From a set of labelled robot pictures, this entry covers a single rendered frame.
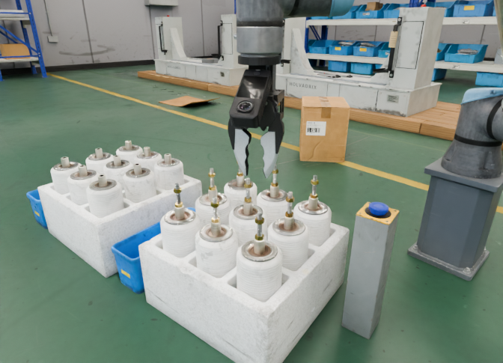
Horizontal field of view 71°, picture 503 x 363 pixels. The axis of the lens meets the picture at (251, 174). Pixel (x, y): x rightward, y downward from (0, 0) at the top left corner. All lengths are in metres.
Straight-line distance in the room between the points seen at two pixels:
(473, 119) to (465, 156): 0.10
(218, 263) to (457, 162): 0.71
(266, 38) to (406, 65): 2.28
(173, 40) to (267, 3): 4.55
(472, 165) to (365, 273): 0.46
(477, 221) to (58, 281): 1.20
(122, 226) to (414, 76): 2.26
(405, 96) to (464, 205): 1.71
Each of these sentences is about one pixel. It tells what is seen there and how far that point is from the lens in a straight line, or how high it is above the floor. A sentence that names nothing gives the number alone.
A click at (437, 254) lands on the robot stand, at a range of 1.24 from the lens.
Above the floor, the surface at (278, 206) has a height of 0.24.
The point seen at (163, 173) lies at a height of 0.23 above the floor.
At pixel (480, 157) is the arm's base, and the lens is 1.12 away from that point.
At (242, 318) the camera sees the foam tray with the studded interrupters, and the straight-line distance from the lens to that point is 0.76.
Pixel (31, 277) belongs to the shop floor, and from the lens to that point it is 1.25.
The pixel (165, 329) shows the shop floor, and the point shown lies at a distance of 0.95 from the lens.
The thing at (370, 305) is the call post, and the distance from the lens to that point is 0.88.
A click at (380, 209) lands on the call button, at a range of 0.78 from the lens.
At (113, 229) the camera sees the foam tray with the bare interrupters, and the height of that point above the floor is 0.15.
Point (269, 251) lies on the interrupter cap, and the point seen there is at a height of 0.25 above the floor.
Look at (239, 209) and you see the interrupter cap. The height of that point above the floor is 0.25.
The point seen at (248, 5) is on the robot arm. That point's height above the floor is 0.71.
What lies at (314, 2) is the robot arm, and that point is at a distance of 0.61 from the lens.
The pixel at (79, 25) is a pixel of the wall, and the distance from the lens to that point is 6.99.
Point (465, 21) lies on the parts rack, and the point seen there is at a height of 0.74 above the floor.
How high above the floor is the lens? 0.68
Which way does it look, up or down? 23 degrees down
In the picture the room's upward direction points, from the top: straight up
